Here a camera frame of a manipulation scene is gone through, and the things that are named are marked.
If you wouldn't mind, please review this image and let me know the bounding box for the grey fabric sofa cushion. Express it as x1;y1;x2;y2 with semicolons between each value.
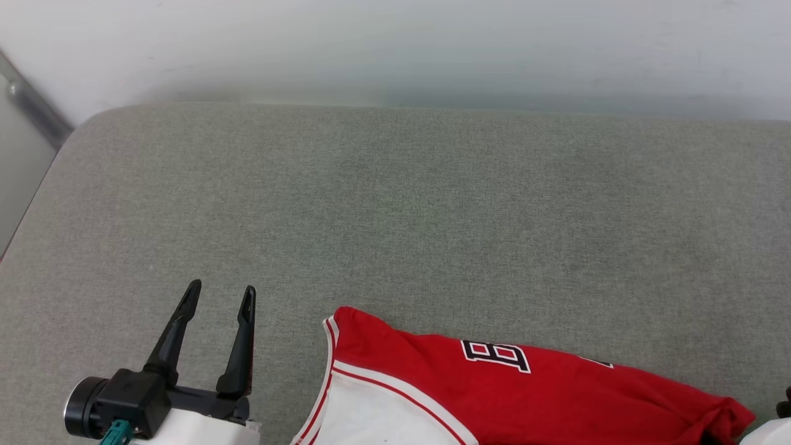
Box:
0;102;791;445

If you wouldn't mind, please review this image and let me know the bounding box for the grey metal wall strip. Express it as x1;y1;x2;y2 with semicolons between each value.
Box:
0;49;75;151

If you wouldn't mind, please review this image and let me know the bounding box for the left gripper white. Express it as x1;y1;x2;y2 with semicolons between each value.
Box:
132;279;261;445

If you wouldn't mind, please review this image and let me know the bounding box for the red Bulls 23 jersey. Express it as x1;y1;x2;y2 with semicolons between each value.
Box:
290;306;756;445

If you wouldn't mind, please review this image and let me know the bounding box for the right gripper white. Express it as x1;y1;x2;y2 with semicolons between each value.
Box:
738;386;791;445

